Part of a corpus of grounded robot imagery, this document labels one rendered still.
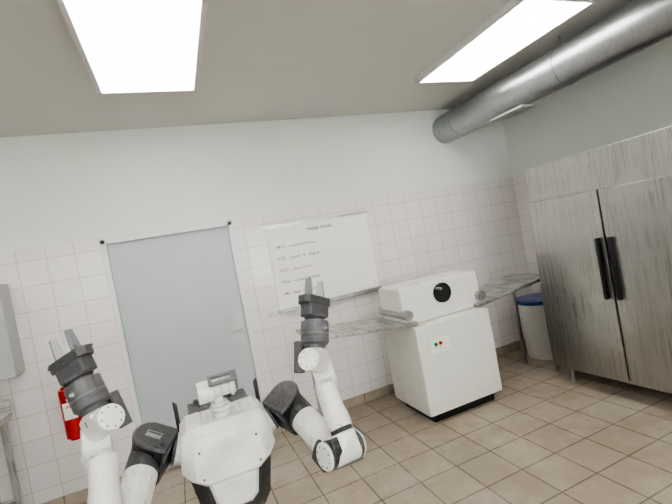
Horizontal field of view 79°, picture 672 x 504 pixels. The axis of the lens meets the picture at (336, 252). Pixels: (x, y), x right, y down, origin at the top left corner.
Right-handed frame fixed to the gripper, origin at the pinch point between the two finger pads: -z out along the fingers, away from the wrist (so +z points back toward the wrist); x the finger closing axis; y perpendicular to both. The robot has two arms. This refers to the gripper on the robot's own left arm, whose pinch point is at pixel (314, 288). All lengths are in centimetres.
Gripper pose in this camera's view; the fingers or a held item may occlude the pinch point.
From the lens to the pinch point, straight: 134.4
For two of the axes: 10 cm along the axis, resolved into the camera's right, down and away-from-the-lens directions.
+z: 0.3, 9.3, -3.6
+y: -7.5, 2.6, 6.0
